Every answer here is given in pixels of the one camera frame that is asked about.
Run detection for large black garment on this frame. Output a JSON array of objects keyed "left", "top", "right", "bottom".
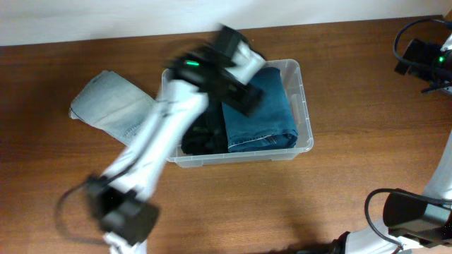
[{"left": 181, "top": 102, "right": 228, "bottom": 155}]

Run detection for clear plastic storage bin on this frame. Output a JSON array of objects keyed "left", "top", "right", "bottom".
[{"left": 167, "top": 59, "right": 314, "bottom": 168}]

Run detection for medium blue jeans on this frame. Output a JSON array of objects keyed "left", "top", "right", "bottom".
[{"left": 222, "top": 67, "right": 298, "bottom": 152}]

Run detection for light blue jeans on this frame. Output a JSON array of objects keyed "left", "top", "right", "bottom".
[{"left": 69, "top": 71, "right": 155, "bottom": 146}]

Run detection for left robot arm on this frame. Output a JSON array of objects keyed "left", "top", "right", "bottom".
[{"left": 86, "top": 26, "right": 266, "bottom": 253}]

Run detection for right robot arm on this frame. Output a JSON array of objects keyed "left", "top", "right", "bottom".
[{"left": 330, "top": 139, "right": 451, "bottom": 254}]

